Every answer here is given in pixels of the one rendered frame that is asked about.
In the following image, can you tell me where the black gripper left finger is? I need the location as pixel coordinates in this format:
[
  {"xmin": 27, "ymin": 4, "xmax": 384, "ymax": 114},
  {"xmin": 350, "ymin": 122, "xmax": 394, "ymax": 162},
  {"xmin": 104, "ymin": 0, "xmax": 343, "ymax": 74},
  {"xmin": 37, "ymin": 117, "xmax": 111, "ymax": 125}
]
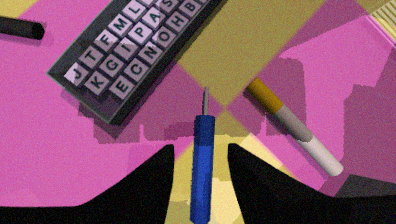
[{"xmin": 0, "ymin": 144, "xmax": 175, "ymax": 224}]

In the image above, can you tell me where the blue stylus with white tip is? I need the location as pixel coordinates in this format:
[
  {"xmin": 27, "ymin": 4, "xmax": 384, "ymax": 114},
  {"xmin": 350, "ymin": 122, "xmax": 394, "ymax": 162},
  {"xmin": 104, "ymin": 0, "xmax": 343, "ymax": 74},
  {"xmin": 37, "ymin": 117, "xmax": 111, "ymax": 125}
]
[{"xmin": 190, "ymin": 86, "xmax": 215, "ymax": 224}]

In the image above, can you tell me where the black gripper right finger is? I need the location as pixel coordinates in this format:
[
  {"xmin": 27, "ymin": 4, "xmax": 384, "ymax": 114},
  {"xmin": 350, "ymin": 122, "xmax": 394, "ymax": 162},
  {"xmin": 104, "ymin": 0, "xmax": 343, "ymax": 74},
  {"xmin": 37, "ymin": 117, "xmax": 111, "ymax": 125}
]
[{"xmin": 228, "ymin": 143, "xmax": 396, "ymax": 224}]

